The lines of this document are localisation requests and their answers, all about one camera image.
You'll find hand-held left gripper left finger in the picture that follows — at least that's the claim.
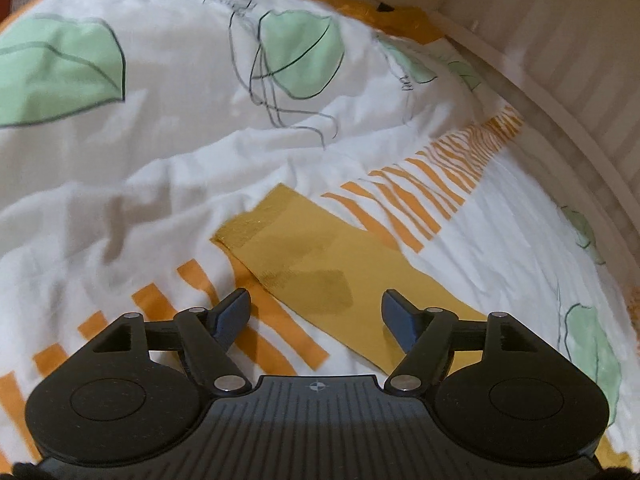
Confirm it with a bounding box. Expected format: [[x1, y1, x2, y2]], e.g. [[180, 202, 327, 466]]
[[86, 287, 253, 395]]

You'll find leaf printed white bed sheet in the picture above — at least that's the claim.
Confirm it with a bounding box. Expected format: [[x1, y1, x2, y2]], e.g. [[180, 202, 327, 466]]
[[0, 0, 635, 476]]

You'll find white bed frame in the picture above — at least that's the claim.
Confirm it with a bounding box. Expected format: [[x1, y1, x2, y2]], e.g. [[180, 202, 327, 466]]
[[280, 0, 640, 311]]

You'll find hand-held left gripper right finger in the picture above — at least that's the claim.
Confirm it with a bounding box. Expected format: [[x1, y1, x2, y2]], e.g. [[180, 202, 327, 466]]
[[381, 288, 557, 394]]

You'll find mustard yellow garment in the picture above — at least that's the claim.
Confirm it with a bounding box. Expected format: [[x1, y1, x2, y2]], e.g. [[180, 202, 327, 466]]
[[210, 183, 493, 377]]

